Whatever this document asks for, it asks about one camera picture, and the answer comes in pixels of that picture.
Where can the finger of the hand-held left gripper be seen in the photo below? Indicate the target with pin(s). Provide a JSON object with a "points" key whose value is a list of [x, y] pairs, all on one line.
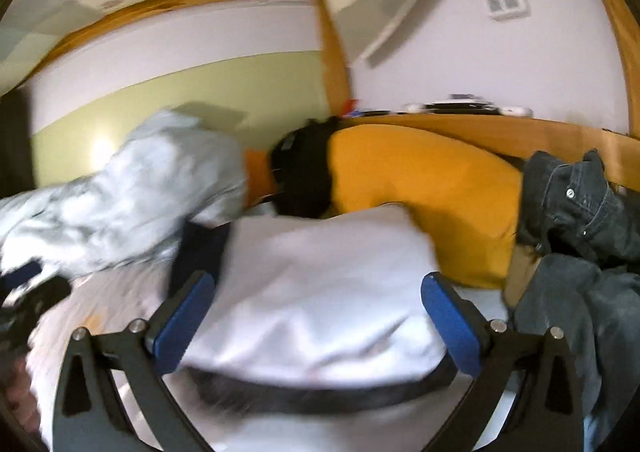
{"points": [[35, 297]]}

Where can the black fuzzy hat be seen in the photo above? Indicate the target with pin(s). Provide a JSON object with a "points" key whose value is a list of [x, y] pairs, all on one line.
{"points": [[300, 167]]}

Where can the light grey duvet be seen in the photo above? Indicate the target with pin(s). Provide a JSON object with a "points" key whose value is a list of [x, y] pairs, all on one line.
{"points": [[135, 197]]}

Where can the white and navy striped jacket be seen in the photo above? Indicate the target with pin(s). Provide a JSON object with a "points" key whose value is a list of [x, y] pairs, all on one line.
{"points": [[310, 282]]}

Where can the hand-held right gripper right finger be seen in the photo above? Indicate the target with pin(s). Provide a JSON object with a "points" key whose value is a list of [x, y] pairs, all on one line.
{"points": [[450, 322]]}

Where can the small clutter on headboard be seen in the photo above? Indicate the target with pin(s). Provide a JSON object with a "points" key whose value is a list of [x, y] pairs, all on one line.
{"points": [[460, 106]]}

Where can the dark denim jeans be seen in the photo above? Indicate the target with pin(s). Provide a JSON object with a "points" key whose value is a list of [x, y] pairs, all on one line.
{"points": [[585, 282]]}

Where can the yellow cushion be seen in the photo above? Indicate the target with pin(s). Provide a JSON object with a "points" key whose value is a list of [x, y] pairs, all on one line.
{"points": [[425, 192]]}

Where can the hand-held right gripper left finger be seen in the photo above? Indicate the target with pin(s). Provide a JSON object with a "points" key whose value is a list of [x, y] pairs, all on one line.
{"points": [[185, 317]]}

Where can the wooden bed frame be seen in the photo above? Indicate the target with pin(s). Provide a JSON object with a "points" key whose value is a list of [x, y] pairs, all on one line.
{"points": [[335, 57]]}

